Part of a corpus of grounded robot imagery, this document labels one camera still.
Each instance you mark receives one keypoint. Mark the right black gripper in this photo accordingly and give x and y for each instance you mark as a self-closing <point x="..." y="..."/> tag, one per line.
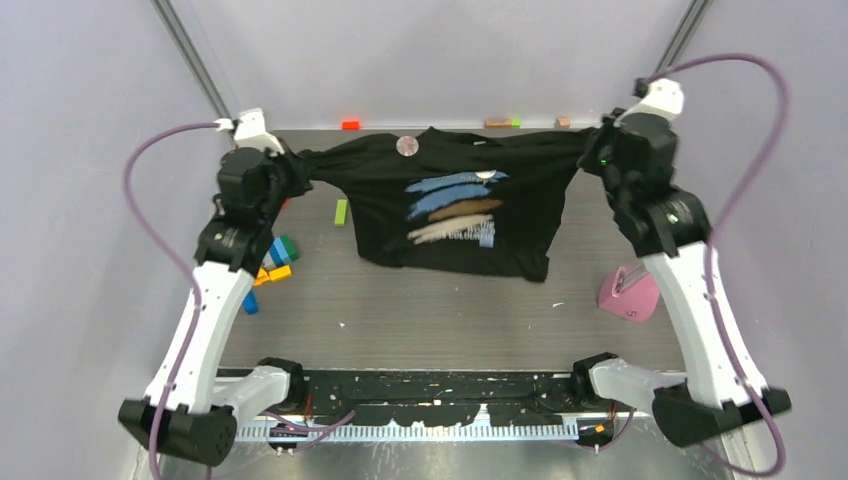
<point x="589" y="159"/>

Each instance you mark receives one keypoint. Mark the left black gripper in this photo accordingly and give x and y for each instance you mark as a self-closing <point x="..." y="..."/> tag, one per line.
<point x="295" y="165"/>

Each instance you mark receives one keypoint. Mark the black printed t-shirt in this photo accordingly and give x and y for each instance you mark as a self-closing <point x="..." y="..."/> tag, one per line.
<point x="430" y="210"/>

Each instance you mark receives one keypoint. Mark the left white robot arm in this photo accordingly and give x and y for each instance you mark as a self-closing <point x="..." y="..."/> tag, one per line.
<point x="180" y="414"/>

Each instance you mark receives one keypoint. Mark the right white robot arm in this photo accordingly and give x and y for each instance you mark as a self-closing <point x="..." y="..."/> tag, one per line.
<point x="720" y="389"/>

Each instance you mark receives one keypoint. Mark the lime green stick block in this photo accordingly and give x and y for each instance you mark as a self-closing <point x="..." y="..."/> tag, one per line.
<point x="340" y="213"/>

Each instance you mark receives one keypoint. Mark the blue green stacked bricks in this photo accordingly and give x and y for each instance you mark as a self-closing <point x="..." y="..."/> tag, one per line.
<point x="282" y="252"/>

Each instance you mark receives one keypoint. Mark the yellow toy bricks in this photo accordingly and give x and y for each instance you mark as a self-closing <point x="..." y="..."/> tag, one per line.
<point x="272" y="276"/>

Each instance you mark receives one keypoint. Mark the blue toy brick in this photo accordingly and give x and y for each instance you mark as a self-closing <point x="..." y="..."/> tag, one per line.
<point x="250" y="303"/>

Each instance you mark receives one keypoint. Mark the pink metronome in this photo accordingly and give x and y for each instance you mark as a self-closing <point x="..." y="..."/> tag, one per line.
<point x="630" y="292"/>

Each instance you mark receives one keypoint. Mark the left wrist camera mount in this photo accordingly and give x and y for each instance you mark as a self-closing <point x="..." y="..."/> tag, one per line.
<point x="248" y="130"/>

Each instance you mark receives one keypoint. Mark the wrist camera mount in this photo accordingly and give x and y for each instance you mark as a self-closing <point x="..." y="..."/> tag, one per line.
<point x="248" y="130"/>
<point x="662" y="97"/>

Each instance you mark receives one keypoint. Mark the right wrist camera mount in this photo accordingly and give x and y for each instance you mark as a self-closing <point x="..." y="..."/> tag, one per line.
<point x="662" y="97"/>

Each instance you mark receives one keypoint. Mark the red block at wall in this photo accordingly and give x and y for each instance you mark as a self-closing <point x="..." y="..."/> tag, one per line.
<point x="351" y="124"/>

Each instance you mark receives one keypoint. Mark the tan block at wall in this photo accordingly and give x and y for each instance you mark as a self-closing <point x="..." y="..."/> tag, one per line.
<point x="492" y="123"/>

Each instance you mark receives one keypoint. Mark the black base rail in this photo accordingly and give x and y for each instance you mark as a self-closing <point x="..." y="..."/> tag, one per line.
<point x="440" y="398"/>

